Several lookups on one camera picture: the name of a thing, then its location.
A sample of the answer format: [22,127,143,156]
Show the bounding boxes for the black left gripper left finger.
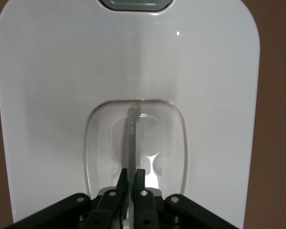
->
[4,168,129,229]

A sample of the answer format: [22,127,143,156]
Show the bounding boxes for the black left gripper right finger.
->
[133,168,232,229]

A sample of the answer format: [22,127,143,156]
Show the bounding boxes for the white box lid grey clips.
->
[0,0,261,229]

